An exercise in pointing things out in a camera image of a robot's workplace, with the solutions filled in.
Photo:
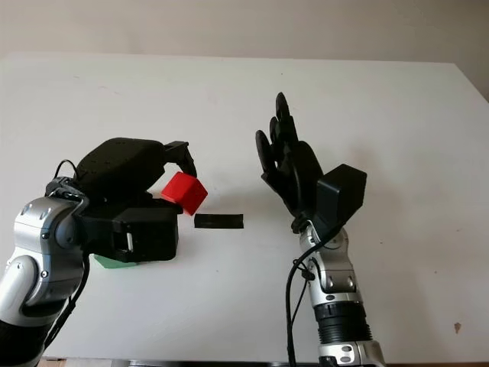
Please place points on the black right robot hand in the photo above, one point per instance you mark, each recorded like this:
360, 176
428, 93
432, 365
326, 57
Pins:
300, 179

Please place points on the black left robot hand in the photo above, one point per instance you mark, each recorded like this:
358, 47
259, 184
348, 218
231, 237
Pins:
118, 168

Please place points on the red wooden cube block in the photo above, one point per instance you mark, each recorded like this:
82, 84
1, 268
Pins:
185, 191

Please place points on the green wooden cube block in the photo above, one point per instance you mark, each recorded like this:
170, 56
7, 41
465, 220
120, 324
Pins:
114, 264

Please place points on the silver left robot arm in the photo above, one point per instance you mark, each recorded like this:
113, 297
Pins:
34, 248

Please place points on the black tape strip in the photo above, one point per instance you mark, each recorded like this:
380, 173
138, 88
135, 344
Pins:
218, 221

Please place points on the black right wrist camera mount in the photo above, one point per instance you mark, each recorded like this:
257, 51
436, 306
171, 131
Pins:
340, 195

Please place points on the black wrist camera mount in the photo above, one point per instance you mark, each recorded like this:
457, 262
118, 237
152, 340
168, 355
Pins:
340, 195
153, 237

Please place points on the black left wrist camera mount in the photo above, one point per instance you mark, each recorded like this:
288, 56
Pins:
153, 237

